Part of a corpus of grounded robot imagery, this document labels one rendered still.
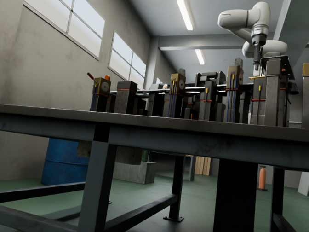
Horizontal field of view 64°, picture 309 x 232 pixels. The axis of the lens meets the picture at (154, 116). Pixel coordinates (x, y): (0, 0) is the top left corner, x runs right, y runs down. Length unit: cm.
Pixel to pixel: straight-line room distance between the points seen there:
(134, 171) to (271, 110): 388
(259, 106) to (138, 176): 369
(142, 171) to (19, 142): 214
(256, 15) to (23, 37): 290
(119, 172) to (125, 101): 327
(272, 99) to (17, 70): 312
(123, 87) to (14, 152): 227
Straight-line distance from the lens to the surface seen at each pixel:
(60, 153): 335
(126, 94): 167
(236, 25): 162
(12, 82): 355
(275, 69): 107
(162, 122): 88
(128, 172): 476
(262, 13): 163
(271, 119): 103
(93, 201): 103
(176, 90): 143
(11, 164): 367
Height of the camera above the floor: 57
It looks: 9 degrees up
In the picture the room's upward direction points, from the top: 8 degrees clockwise
